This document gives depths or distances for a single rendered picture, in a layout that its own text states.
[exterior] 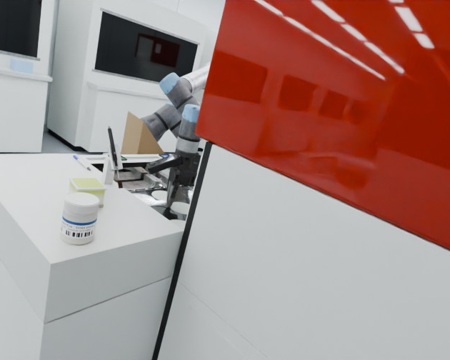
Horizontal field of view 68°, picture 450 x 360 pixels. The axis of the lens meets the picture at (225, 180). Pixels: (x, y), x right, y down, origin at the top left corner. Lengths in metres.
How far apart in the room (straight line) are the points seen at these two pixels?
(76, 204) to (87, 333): 0.33
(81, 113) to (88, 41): 0.84
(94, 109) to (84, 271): 3.63
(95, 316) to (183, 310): 0.24
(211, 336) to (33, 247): 0.48
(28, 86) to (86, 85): 0.74
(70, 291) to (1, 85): 3.25
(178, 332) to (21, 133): 3.33
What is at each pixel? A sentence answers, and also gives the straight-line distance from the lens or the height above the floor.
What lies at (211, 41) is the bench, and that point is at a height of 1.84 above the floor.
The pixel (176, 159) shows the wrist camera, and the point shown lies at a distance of 1.12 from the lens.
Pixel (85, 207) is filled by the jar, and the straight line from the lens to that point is 0.75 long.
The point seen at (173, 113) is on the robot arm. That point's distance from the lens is 1.79.
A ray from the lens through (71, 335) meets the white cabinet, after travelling 0.90.
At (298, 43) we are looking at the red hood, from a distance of 0.72.
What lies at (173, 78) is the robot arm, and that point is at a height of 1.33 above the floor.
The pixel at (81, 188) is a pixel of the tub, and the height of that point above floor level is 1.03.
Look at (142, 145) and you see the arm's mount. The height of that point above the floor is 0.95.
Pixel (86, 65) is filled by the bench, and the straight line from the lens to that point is 4.42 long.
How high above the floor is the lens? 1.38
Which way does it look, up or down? 17 degrees down
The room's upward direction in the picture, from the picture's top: 15 degrees clockwise
